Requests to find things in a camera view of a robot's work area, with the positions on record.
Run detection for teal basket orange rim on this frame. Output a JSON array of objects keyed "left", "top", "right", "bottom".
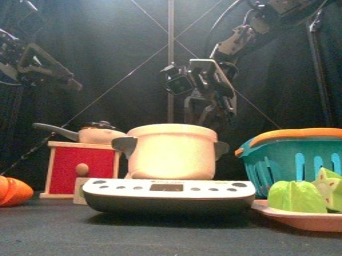
[{"left": 234, "top": 127, "right": 342, "bottom": 200}]

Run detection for white toy pot grey handles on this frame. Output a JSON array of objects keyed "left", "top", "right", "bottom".
[{"left": 111, "top": 123, "right": 231, "bottom": 181}]

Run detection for green toy cabbage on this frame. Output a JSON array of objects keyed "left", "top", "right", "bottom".
[{"left": 266, "top": 180, "right": 328, "bottom": 214}]

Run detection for orange toy carrot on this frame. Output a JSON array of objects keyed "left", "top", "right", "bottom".
[{"left": 0, "top": 175, "right": 34, "bottom": 208}]

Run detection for green toy star fruit slice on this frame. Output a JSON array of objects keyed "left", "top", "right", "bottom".
[{"left": 310, "top": 166, "right": 342, "bottom": 213}]

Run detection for thin vertical metal frame pole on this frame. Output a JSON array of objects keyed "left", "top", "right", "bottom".
[{"left": 165, "top": 0, "right": 176, "bottom": 124}]

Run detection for small white saucepan grey handle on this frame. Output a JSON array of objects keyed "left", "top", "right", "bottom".
[{"left": 30, "top": 120, "right": 128, "bottom": 146}]

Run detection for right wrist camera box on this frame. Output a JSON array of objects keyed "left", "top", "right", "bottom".
[{"left": 159, "top": 63, "right": 197, "bottom": 96}]

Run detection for pink plate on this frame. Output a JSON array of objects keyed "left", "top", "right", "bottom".
[{"left": 250, "top": 198, "right": 342, "bottom": 234}]

